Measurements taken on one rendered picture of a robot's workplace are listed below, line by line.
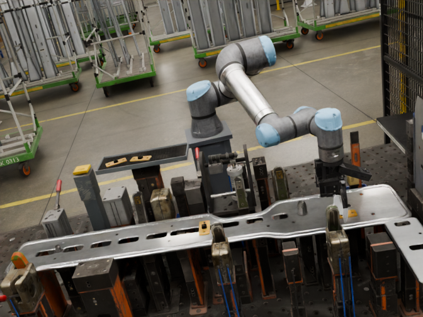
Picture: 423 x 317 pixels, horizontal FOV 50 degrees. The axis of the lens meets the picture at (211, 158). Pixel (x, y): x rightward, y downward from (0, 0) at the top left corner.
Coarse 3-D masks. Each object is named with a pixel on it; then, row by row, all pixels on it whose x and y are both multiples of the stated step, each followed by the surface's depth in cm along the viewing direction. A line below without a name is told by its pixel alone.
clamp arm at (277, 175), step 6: (276, 168) 165; (282, 168) 165; (276, 174) 165; (282, 174) 164; (276, 180) 166; (282, 180) 166; (276, 186) 166; (282, 186) 166; (282, 192) 167; (282, 198) 167
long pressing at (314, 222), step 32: (352, 192) 160; (384, 192) 156; (160, 224) 165; (192, 224) 161; (256, 224) 153; (288, 224) 150; (320, 224) 146; (352, 224) 144; (384, 224) 142; (32, 256) 162; (64, 256) 158; (96, 256) 154; (128, 256) 152
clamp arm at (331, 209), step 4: (332, 204) 134; (328, 208) 133; (332, 208) 133; (336, 208) 133; (328, 212) 133; (332, 212) 133; (336, 212) 133; (328, 216) 134; (332, 216) 134; (336, 216) 134; (328, 220) 135; (332, 220) 135; (336, 220) 135; (328, 224) 136; (332, 224) 136; (336, 224) 136; (328, 228) 137; (332, 228) 137; (336, 228) 137
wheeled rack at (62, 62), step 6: (78, 0) 984; (84, 0) 958; (42, 6) 963; (48, 6) 977; (90, 6) 1049; (90, 18) 974; (96, 36) 990; (102, 48) 1061; (84, 54) 1029; (90, 54) 1009; (60, 60) 1006; (66, 60) 1004; (78, 60) 999; (84, 60) 1001; (102, 60) 1014; (60, 66) 995
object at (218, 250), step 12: (216, 252) 136; (228, 252) 137; (216, 264) 137; (228, 264) 137; (228, 276) 139; (228, 288) 142; (228, 300) 144; (240, 300) 152; (228, 312) 144; (240, 312) 145
